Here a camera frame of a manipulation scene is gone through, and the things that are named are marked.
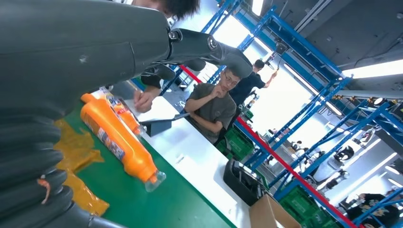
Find yellow tape patch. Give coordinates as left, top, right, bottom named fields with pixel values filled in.
left=53, top=119, right=111, bottom=218

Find black equipment case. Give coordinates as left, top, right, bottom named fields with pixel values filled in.
left=222, top=158, right=269, bottom=207

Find blue metal shelving rack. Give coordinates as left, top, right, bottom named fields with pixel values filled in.
left=130, top=0, right=403, bottom=228

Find tablet in dark case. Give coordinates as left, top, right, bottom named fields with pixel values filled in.
left=139, top=112, right=192, bottom=138

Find person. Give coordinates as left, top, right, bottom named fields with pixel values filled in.
left=183, top=67, right=242, bottom=145
left=228, top=59, right=278, bottom=108
left=289, top=140, right=305, bottom=160
left=345, top=193, right=401, bottom=228
left=130, top=0, right=201, bottom=114

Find red metal pole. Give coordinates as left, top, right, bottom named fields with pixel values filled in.
left=179, top=65, right=361, bottom=228

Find green plastic crate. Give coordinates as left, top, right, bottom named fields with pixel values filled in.
left=278, top=185, right=342, bottom=228
left=215, top=126, right=256, bottom=161

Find open cardboard box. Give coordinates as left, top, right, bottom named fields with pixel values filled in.
left=249, top=193, right=303, bottom=228

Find white desk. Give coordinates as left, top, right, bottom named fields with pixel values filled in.
left=91, top=89, right=252, bottom=228

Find long ceiling light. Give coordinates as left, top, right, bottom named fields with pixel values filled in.
left=341, top=59, right=403, bottom=79

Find orange detergent bottle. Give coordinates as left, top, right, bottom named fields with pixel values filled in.
left=99, top=86, right=146, bottom=136
left=80, top=93, right=167, bottom=193

